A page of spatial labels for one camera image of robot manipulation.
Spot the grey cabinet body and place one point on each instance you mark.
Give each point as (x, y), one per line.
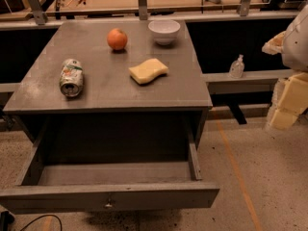
(108, 87)

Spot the white ceramic bowl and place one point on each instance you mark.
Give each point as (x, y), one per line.
(164, 32)

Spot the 7up soda can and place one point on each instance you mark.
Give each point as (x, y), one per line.
(71, 78)

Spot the orange fruit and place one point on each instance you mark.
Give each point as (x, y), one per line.
(117, 39)

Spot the metal drawer knob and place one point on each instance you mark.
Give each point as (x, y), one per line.
(109, 204)

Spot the yellow sponge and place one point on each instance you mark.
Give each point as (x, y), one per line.
(147, 71)

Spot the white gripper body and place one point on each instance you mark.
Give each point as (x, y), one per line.
(297, 48)

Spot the open grey top drawer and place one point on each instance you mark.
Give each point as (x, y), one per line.
(139, 161)

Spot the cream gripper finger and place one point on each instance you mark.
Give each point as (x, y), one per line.
(274, 45)
(289, 101)

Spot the clear sanitizer bottle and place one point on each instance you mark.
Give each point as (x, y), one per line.
(237, 68)

